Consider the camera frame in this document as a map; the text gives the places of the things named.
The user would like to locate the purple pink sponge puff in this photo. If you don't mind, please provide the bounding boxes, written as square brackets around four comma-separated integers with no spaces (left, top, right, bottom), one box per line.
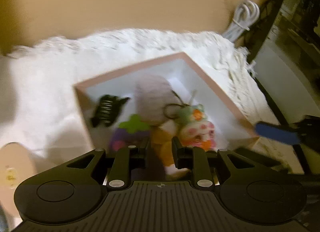
[109,114,151,151]

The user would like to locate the orange soft toy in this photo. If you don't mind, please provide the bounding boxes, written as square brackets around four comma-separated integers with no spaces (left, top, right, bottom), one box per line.
[150,127,190,180]

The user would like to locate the dark hair tie with charm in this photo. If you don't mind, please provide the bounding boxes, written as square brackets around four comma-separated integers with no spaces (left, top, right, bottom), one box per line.
[163,89,198,120]

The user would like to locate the black claw hair clip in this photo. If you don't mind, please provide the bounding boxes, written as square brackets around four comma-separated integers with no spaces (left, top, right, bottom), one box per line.
[91,94,131,128]

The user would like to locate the lavender fluffy scrunchie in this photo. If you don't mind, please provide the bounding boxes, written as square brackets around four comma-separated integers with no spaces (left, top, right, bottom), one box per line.
[134,75,180,126]

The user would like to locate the pink pig squishy toy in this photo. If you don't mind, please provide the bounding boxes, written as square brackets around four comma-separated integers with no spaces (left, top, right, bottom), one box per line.
[178,120,216,151]

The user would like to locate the pink cardboard box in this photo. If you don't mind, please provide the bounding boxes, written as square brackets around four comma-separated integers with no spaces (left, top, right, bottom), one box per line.
[74,53,258,149]

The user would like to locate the white textured tablecloth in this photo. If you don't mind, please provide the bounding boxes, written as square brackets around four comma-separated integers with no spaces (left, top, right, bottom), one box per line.
[0,27,304,222]

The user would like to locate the tall clear plastic jar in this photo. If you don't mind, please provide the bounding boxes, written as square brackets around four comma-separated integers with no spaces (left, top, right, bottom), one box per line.
[1,143,37,217]

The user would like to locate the white power cable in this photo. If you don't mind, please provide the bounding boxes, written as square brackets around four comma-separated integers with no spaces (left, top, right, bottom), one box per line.
[221,0,261,44]

